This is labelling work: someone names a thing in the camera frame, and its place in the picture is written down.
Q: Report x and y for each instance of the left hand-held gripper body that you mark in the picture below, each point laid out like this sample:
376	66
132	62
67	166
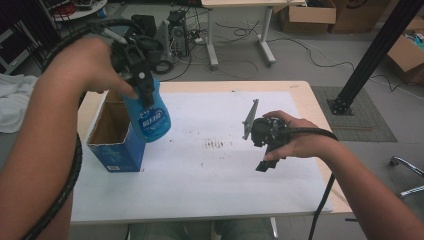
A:
133	53

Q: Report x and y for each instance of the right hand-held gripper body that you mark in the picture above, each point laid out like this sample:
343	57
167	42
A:
266	131

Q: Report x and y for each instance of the blue plastic bottle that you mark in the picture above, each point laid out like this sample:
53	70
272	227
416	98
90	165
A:
153	123

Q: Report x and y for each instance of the blue cardboard box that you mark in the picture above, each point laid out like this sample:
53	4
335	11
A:
116	156

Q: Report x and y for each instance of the person's right hand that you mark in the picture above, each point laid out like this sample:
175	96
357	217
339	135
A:
303	143

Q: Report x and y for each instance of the person's left hand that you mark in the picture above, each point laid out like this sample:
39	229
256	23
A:
83	65

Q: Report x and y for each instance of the black computer tower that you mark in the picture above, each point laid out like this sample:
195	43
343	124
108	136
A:
146	21

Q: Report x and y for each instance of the wooden table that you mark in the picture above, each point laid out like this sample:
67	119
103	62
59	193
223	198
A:
305	100

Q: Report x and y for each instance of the grey computer tower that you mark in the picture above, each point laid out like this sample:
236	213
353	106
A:
180	33

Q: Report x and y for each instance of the round white table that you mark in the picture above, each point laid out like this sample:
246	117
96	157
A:
83	13

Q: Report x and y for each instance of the white paper mat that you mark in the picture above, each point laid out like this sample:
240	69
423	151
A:
206	186

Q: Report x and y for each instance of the white power strip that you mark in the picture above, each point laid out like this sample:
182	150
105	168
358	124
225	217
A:
198	41

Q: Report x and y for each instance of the black metal stand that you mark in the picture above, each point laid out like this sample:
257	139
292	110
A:
50	20

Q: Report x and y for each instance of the white-legged desk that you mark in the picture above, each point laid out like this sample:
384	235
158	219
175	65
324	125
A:
233	2

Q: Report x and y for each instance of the dark framed panel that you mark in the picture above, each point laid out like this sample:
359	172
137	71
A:
13	50

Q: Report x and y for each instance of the open cardboard box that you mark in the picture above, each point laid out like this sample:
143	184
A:
310	15

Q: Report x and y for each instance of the white cloth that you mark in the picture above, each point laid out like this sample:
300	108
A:
15	100

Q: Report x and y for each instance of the black metal column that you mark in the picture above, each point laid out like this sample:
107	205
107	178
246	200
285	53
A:
376	50

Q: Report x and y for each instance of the chrome chair leg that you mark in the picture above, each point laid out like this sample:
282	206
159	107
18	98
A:
408	166

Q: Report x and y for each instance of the closed cardboard box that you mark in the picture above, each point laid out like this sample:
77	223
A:
360	16

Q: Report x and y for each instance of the cardboard box with contents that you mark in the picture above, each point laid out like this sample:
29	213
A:
403	53

